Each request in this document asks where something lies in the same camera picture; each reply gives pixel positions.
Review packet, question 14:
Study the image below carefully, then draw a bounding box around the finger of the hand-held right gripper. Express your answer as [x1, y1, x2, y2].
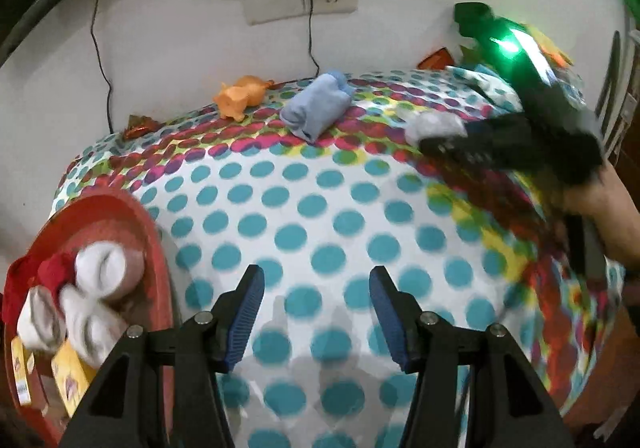
[419, 135, 541, 169]
[465, 115, 531, 141]

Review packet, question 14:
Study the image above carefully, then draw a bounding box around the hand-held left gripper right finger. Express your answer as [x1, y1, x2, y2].
[369, 266, 576, 448]

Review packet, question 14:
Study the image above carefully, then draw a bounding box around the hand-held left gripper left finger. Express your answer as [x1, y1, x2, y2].
[59, 264, 266, 448]

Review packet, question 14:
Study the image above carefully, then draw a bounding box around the clear plastic bag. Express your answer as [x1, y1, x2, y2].
[404, 112, 468, 147]

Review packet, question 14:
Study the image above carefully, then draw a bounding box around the white sock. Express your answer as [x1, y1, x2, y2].
[17, 285, 66, 354]
[60, 288, 128, 369]
[74, 242, 132, 301]

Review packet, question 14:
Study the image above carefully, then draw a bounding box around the round red lacquer tray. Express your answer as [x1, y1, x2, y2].
[0, 192, 176, 448]

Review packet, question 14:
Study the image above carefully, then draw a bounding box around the yellow medicine box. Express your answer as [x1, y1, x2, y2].
[11, 335, 38, 406]
[50, 340, 98, 419]

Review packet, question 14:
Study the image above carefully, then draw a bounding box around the red sock gold print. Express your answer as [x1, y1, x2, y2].
[37, 250, 81, 289]

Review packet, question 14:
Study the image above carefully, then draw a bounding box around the person's right hand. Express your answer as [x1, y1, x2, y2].
[565, 168, 640, 269]

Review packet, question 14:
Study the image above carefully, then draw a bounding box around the white teal patterned cloth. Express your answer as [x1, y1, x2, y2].
[447, 63, 526, 114]

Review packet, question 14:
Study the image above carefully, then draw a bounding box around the yellow plush toy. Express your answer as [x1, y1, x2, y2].
[530, 25, 571, 69]

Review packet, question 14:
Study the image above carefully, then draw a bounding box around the red packet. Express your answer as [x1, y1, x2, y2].
[417, 49, 453, 71]

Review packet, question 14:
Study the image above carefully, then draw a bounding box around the black clamp stand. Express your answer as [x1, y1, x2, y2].
[454, 2, 496, 49]

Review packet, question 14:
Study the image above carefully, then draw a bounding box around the polka dot tablecloth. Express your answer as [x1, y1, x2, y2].
[47, 68, 626, 448]

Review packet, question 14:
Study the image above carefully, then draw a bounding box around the blue folded towel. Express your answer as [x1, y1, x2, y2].
[280, 71, 351, 144]

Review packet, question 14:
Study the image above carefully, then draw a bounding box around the red green candy wrapper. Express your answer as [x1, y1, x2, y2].
[122, 114, 161, 141]

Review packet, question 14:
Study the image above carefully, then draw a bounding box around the orange toy animal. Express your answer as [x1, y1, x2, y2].
[214, 75, 275, 121]

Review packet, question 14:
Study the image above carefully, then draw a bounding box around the black charger cable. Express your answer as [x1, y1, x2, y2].
[306, 0, 321, 79]

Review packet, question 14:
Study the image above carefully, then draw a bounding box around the thin black wall cable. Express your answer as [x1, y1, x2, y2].
[90, 0, 116, 134]

